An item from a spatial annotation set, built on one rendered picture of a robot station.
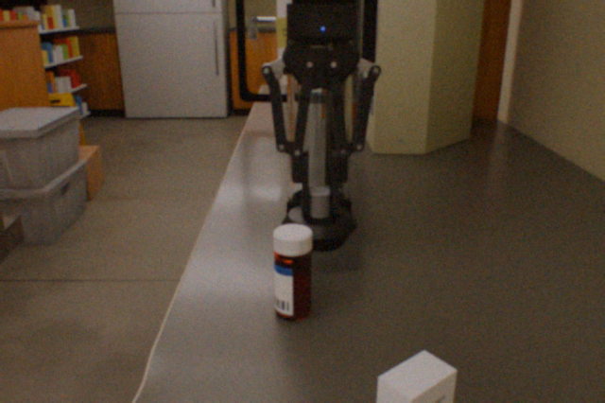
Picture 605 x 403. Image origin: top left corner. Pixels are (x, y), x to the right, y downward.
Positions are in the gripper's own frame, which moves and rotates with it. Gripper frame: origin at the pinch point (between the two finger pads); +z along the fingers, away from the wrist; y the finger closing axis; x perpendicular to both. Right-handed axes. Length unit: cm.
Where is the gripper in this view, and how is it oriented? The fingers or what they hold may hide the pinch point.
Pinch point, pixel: (319, 183)
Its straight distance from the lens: 63.3
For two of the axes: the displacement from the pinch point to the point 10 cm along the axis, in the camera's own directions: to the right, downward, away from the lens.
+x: 0.2, 3.5, -9.4
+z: 0.0, 9.4, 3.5
